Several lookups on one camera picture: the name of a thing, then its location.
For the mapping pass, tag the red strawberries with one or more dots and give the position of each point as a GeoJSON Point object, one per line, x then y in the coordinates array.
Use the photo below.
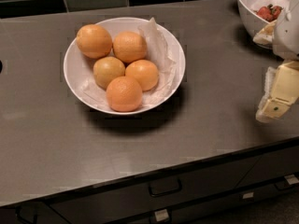
{"type": "Point", "coordinates": [269, 13]}

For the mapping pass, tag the dark drawer front middle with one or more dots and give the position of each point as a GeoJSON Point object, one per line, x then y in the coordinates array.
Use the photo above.
{"type": "Point", "coordinates": [141, 198]}

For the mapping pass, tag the white bowl with oranges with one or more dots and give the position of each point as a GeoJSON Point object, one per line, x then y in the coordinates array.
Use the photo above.
{"type": "Point", "coordinates": [78, 73]}

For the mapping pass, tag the dark drawer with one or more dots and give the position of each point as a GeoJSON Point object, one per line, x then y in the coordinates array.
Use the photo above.
{"type": "Point", "coordinates": [141, 198]}
{"type": "Point", "coordinates": [273, 165]}

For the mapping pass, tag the orange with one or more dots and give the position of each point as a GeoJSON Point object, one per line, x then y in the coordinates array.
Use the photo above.
{"type": "Point", "coordinates": [124, 94]}
{"type": "Point", "coordinates": [129, 47]}
{"type": "Point", "coordinates": [94, 41]}
{"type": "Point", "coordinates": [145, 72]}
{"type": "Point", "coordinates": [106, 69]}

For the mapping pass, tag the orange front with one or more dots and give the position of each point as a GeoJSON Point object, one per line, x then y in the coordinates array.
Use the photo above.
{"type": "Point", "coordinates": [124, 94]}

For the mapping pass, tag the white label tag lower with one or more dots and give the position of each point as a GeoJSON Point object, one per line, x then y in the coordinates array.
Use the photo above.
{"type": "Point", "coordinates": [161, 216]}

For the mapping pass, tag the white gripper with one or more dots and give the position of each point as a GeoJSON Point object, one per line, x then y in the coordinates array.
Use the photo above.
{"type": "Point", "coordinates": [287, 36]}

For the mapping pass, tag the white label tag right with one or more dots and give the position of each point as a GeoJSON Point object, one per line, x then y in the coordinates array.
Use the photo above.
{"type": "Point", "coordinates": [292, 179]}

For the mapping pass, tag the dark drawer front right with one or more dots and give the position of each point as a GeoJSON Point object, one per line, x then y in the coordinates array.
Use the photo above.
{"type": "Point", "coordinates": [273, 165]}

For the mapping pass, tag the white bowl with strawberries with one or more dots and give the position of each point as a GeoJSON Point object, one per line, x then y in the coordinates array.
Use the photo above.
{"type": "Point", "coordinates": [252, 22]}

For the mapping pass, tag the black drawer handle middle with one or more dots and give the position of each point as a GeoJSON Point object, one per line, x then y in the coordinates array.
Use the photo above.
{"type": "Point", "coordinates": [164, 186]}

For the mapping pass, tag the white paper liner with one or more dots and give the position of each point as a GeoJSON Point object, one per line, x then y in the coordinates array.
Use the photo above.
{"type": "Point", "coordinates": [163, 49]}

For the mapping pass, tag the white label tag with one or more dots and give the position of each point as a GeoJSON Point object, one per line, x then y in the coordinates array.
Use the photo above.
{"type": "Point", "coordinates": [292, 179]}
{"type": "Point", "coordinates": [161, 216]}

